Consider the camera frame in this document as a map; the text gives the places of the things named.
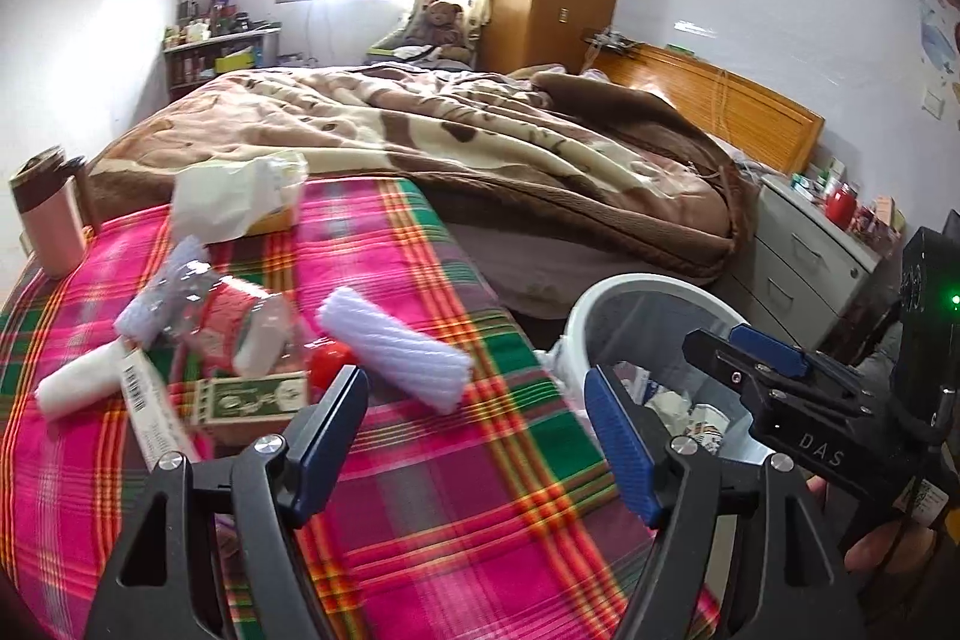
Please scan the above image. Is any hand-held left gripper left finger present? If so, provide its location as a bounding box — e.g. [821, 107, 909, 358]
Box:
[82, 364, 370, 640]

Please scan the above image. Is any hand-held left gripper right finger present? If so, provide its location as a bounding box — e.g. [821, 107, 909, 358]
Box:
[583, 364, 878, 640]

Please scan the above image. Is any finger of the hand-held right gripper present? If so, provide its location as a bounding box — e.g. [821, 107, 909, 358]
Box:
[682, 329, 797, 417]
[729, 323, 893, 402]

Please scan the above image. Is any small green carton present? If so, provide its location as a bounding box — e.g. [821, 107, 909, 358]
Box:
[193, 371, 312, 442]

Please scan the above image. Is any white foam net sleeve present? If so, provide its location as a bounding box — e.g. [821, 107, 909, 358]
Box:
[316, 286, 475, 416]
[114, 235, 215, 348]

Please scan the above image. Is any white trash bin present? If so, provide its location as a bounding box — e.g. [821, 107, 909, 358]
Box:
[551, 271, 781, 468]

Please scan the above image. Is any plastic bottle with red cap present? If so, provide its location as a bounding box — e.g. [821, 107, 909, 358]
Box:
[146, 261, 357, 390]

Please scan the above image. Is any long purple white box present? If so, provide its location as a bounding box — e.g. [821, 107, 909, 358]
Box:
[120, 347, 203, 472]

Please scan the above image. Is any white paper roll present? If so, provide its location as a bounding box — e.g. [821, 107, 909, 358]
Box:
[34, 340, 140, 422]

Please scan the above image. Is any person's right hand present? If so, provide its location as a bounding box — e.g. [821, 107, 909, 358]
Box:
[844, 516, 950, 581]

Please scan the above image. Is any grey drawer nightstand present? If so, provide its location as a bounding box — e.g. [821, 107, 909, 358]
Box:
[739, 171, 897, 352]

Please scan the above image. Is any pink green plaid cloth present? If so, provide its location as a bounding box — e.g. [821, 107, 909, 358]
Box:
[0, 175, 721, 640]

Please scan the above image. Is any red jar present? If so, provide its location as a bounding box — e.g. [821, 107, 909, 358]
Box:
[823, 181, 858, 230]

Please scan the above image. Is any green white box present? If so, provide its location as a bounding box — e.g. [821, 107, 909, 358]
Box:
[791, 158, 845, 199]

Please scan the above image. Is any pink box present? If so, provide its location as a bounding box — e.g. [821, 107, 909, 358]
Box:
[870, 194, 901, 236]

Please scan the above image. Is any wooden headboard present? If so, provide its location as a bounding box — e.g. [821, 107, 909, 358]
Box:
[589, 40, 826, 176]

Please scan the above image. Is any white tissue pack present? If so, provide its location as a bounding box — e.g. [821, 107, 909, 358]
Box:
[171, 151, 310, 244]

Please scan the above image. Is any brown patterned blanket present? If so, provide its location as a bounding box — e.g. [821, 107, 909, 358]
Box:
[86, 64, 758, 281]

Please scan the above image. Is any power strip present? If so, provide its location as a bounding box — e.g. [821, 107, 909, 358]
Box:
[581, 29, 646, 58]

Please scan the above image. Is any pink mug with brown lid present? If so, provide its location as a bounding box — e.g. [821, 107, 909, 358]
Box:
[9, 145, 89, 280]

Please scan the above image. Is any cluttered shelf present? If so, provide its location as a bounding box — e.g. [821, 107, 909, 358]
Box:
[163, 21, 284, 101]

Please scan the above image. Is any brown teddy bear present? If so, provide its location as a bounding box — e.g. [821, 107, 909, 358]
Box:
[405, 0, 477, 65]

